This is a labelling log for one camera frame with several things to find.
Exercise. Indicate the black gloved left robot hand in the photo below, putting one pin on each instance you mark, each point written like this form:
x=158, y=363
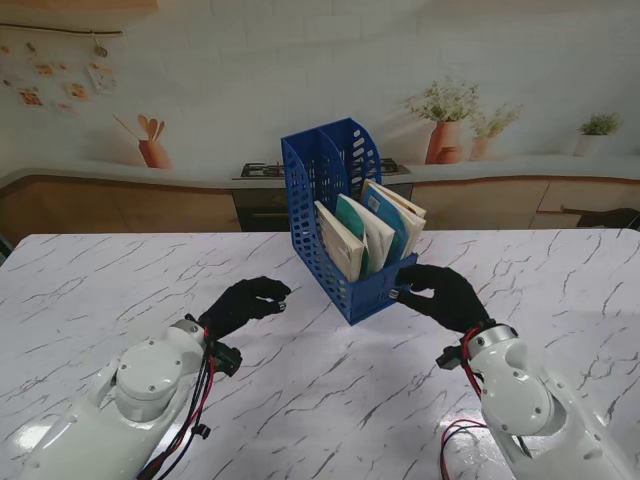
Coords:
x=245, y=302

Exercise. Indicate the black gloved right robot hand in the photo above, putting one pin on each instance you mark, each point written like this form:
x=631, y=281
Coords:
x=442, y=295

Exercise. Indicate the yellow and white book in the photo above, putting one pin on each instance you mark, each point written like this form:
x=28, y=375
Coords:
x=415, y=222

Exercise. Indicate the light blue paperback book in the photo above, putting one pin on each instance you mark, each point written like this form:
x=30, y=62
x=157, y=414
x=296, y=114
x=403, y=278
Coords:
x=387, y=220

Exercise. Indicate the teal illustrated paperback book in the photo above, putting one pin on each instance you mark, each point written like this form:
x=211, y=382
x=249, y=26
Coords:
x=362, y=230

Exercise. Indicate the tan paperback book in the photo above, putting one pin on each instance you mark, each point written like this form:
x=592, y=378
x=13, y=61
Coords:
x=337, y=245

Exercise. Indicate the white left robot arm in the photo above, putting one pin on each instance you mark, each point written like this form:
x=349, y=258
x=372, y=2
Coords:
x=115, y=410

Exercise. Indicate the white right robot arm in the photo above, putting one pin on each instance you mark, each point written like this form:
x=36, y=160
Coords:
x=540, y=410

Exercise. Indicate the blue plastic file holder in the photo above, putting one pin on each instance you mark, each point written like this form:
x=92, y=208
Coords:
x=345, y=295

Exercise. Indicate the printed kitchen backdrop banner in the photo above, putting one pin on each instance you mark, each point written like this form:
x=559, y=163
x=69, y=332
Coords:
x=320, y=75

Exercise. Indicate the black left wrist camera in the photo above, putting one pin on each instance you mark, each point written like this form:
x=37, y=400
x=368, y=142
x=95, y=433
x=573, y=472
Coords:
x=227, y=359

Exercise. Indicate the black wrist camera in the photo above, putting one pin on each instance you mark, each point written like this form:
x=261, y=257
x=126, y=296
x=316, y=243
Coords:
x=449, y=359
x=227, y=359

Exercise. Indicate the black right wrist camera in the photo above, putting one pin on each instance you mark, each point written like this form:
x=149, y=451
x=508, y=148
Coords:
x=449, y=359

